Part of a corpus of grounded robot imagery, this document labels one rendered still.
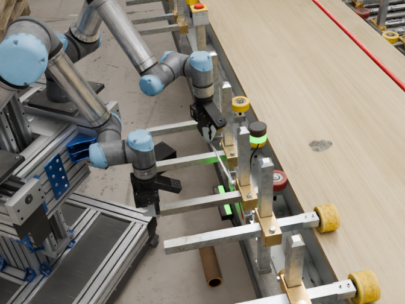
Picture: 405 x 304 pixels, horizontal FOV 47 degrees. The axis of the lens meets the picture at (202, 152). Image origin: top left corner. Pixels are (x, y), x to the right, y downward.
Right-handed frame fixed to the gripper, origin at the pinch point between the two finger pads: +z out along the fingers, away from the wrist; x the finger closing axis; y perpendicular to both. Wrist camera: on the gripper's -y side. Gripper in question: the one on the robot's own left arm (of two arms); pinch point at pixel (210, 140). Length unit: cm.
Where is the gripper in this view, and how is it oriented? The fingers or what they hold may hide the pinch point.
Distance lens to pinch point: 178.9
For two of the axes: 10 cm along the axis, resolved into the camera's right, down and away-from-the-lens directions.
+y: -5.1, -5.2, 6.9
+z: 0.7, 7.7, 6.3
